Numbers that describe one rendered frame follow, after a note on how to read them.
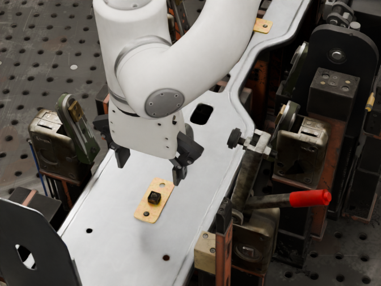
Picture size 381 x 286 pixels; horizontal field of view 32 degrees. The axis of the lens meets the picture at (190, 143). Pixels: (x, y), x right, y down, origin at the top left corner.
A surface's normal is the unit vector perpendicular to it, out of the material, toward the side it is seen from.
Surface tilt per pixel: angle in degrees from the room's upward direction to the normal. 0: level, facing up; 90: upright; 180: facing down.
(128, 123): 91
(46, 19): 0
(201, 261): 90
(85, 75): 0
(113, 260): 0
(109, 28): 91
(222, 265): 90
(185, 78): 75
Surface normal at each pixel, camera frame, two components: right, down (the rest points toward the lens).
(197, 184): -0.03, -0.65
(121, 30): -0.23, 0.75
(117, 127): -0.49, 0.69
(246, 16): 0.85, 0.10
